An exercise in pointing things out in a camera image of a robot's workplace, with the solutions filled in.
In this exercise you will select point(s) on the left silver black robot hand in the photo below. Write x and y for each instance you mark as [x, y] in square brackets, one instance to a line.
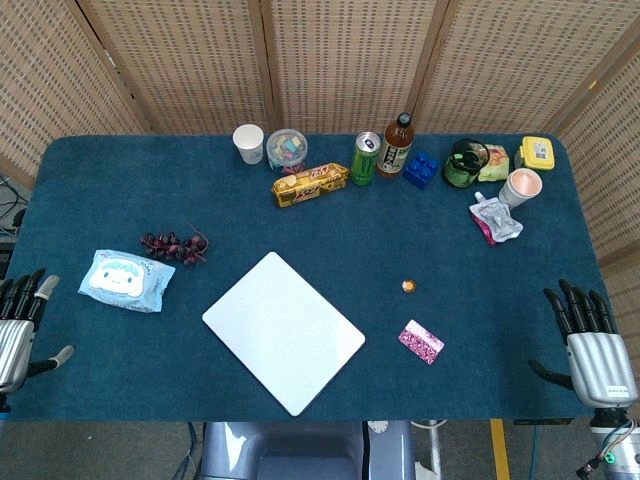
[12, 345]

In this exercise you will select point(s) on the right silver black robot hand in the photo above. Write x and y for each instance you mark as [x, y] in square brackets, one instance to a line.
[600, 365]

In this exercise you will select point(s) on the pink patterned packet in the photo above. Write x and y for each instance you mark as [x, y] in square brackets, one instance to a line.
[421, 342]

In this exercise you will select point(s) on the small orange bottle cap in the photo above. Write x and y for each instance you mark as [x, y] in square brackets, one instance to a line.
[408, 286]

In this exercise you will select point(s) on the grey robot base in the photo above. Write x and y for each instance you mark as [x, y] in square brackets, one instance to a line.
[280, 450]

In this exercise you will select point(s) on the white rectangular board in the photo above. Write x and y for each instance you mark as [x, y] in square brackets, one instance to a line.
[282, 330]

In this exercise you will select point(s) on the light blue wet wipes pack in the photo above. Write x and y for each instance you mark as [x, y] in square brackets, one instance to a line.
[125, 280]

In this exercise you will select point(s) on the silver spout pouch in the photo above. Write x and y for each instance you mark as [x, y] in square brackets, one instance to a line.
[495, 220]

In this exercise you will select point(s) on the dark purple grape bunch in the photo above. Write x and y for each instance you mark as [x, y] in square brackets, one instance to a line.
[172, 247]

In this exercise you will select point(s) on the white cup pink inside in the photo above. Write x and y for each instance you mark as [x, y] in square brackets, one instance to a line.
[522, 186]

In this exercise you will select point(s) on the yellow plastic box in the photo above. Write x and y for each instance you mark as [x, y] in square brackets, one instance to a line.
[537, 152]

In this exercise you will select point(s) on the green snack packet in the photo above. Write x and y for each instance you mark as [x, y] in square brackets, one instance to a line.
[496, 162]

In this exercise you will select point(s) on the black mesh pen holder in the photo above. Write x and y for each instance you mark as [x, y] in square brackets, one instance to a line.
[457, 170]

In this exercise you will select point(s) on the blue toy building block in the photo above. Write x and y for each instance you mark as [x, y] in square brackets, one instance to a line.
[421, 171]

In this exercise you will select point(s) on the brown tea bottle black cap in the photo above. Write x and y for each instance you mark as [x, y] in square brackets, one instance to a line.
[395, 152]

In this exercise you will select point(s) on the dark blue table cloth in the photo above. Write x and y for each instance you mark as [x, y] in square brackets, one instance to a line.
[325, 230]

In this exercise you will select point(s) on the white paper cup blue print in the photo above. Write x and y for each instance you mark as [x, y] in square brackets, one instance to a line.
[248, 145]

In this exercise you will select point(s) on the green energy drink can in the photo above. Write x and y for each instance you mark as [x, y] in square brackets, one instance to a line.
[364, 162]

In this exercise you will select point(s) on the clear plastic jar with clips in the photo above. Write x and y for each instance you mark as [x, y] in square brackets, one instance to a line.
[286, 150]

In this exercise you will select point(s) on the yellow biscuit package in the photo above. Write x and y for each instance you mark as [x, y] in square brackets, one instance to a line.
[310, 186]

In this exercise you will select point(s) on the woven wooden folding screen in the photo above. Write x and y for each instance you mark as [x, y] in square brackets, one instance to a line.
[345, 60]

